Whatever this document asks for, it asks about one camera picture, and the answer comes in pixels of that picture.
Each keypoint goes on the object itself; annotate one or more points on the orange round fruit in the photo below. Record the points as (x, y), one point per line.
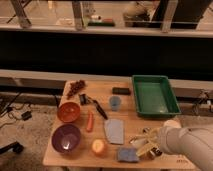
(99, 147)

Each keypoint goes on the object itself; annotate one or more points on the green plastic tray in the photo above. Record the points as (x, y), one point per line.
(154, 97)

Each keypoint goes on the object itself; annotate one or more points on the black rectangular block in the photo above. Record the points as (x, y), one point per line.
(121, 91)

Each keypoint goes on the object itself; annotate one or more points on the black handled kitchen tool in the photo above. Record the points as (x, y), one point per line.
(85, 100)

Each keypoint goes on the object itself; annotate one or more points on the bunch of dark grapes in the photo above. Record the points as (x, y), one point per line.
(75, 87)

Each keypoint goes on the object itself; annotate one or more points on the orange bowl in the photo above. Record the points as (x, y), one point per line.
(68, 112)

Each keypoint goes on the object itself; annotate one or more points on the purple bowl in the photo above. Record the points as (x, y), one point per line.
(66, 138)

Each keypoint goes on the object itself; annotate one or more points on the blue plastic cup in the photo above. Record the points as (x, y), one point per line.
(115, 103)

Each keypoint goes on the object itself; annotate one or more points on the black power adapter with cables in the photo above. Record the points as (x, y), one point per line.
(9, 111)

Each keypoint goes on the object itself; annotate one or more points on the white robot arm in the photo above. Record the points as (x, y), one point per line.
(194, 142)

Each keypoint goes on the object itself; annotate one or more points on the blue sponge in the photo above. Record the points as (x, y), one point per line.
(127, 155)

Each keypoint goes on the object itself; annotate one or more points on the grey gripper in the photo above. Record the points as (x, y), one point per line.
(160, 140)

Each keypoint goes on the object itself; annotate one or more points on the orange carrot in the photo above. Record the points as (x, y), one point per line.
(90, 122)

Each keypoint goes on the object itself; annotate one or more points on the light blue cloth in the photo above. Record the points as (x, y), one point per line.
(114, 131)

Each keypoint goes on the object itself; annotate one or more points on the wooden table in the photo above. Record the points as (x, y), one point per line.
(83, 156)

